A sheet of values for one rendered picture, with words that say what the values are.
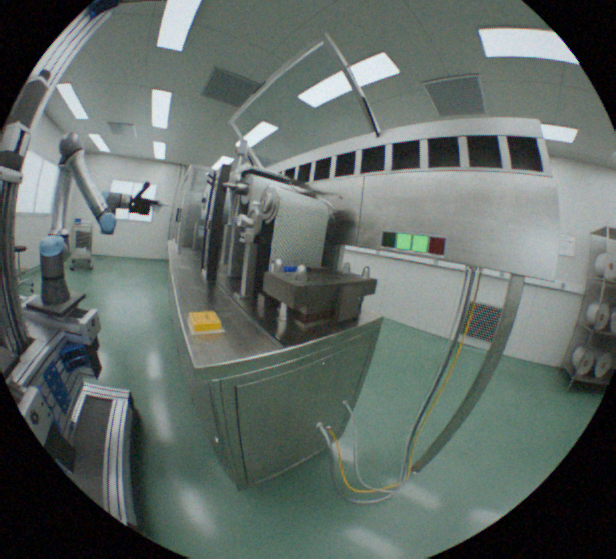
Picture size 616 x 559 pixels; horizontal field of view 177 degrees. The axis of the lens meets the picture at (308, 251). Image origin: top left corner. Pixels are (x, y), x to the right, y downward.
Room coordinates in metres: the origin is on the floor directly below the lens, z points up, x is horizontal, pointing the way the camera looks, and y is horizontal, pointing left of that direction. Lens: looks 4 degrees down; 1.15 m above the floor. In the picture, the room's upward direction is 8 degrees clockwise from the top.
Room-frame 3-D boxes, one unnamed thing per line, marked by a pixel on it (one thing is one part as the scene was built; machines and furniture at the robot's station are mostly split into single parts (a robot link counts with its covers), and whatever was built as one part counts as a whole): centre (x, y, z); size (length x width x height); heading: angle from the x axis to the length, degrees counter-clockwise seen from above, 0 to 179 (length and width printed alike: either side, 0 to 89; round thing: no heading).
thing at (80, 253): (2.20, 4.78, 0.51); 0.91 x 0.58 x 1.02; 65
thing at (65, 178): (0.34, 1.04, 1.19); 0.15 x 0.12 x 0.55; 58
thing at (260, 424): (1.43, 0.74, 0.43); 2.52 x 0.64 x 0.86; 41
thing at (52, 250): (0.27, 0.93, 0.98); 0.13 x 0.12 x 0.14; 58
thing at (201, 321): (0.41, 0.23, 0.91); 0.07 x 0.07 x 0.02; 41
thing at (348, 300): (0.60, -0.15, 0.96); 0.10 x 0.03 x 0.11; 131
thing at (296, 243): (0.72, 0.03, 1.11); 0.23 x 0.01 x 0.18; 131
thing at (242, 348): (1.42, 0.75, 0.88); 2.52 x 0.66 x 0.04; 41
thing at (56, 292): (0.27, 0.93, 0.87); 0.15 x 0.15 x 0.10
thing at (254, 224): (0.69, 0.21, 1.05); 0.06 x 0.05 x 0.31; 131
